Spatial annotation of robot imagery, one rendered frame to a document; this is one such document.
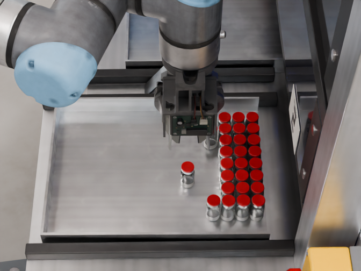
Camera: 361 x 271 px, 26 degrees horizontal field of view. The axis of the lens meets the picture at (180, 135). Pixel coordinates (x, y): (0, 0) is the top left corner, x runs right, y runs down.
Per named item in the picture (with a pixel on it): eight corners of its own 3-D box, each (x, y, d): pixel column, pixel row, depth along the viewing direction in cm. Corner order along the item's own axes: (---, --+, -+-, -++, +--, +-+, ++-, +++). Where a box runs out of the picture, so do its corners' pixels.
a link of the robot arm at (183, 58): (158, 4, 96) (225, 4, 96) (159, 30, 100) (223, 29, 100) (158, 49, 92) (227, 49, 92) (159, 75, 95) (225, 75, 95)
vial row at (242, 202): (243, 128, 131) (245, 111, 127) (248, 221, 121) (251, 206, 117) (230, 128, 131) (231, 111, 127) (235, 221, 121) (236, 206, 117)
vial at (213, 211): (219, 209, 122) (221, 193, 118) (219, 221, 121) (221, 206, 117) (205, 209, 122) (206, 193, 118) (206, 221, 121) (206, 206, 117)
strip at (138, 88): (168, 84, 137) (167, 62, 132) (168, 98, 135) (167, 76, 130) (87, 86, 137) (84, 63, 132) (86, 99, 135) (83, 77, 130)
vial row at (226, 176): (229, 128, 131) (231, 111, 127) (234, 221, 121) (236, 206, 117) (216, 128, 131) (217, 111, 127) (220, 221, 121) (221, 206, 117)
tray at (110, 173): (257, 109, 134) (259, 96, 131) (268, 245, 118) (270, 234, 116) (58, 110, 134) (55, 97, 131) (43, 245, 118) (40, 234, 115)
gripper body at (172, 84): (160, 140, 104) (158, 81, 94) (161, 90, 109) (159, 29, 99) (218, 140, 104) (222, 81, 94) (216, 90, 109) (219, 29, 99)
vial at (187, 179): (194, 176, 125) (194, 161, 122) (194, 188, 124) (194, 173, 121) (180, 176, 125) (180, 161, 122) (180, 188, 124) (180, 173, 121)
